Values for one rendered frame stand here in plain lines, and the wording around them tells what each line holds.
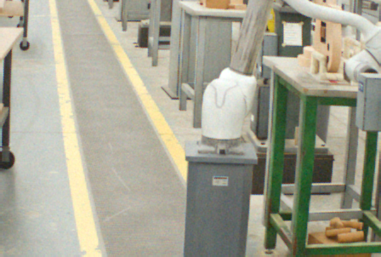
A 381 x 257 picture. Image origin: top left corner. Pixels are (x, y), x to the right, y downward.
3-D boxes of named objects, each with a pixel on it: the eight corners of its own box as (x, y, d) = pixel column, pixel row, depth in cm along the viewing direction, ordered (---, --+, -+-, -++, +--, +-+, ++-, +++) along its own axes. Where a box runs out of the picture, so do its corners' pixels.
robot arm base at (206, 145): (197, 156, 415) (198, 141, 414) (196, 143, 436) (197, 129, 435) (245, 157, 415) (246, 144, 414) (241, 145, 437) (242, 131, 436)
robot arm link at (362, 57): (346, 71, 404) (369, 50, 404) (336, 65, 419) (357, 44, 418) (362, 92, 407) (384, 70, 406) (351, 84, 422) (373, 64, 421)
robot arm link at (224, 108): (196, 137, 420) (199, 81, 416) (206, 128, 438) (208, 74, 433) (237, 141, 417) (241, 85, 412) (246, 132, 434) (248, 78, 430)
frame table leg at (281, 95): (275, 254, 519) (288, 73, 499) (264, 254, 518) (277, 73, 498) (272, 251, 525) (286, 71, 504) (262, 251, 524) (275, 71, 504)
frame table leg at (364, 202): (366, 250, 527) (382, 79, 507) (356, 251, 526) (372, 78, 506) (363, 247, 532) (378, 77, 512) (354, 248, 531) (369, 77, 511)
